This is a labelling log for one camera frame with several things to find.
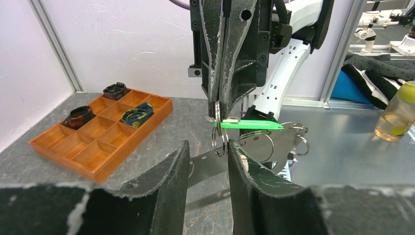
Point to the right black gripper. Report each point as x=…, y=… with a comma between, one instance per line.
x=254, y=29

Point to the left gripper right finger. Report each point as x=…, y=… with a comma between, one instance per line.
x=264, y=203

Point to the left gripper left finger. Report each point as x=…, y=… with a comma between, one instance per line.
x=151, y=204

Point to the key with green tag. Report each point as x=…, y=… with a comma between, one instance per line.
x=232, y=123

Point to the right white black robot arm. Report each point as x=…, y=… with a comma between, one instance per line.
x=309, y=22

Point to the orange compartment tray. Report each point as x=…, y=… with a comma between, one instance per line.
x=97, y=148

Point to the blue yellow rolled item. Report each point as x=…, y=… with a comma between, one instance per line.
x=138, y=116

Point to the black rolled item red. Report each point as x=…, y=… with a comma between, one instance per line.
x=78, y=117

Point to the black rolled item corner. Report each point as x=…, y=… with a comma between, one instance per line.
x=115, y=91

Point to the yellow capped clear bottle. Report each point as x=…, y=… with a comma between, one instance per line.
x=399, y=115

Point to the black white striped fabric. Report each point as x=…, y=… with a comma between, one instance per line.
x=372, y=80

